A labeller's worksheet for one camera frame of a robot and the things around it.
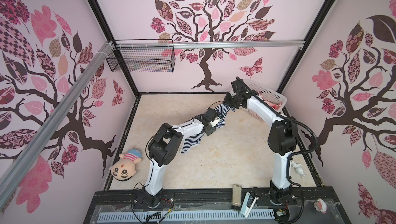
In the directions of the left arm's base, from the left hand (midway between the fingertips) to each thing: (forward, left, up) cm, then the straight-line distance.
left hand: (208, 126), depth 98 cm
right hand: (+12, -11, +13) cm, 21 cm away
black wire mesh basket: (+55, +51, +13) cm, 76 cm away
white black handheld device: (-43, -18, +1) cm, 46 cm away
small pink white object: (-44, -50, +3) cm, 66 cm away
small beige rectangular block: (-40, -13, +1) cm, 42 cm away
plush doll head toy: (-29, +43, +5) cm, 52 cm away
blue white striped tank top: (-10, +11, -1) cm, 15 cm away
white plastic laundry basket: (+22, -49, +4) cm, 54 cm away
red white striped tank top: (+13, -46, +7) cm, 48 cm away
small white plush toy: (-28, -47, +2) cm, 55 cm away
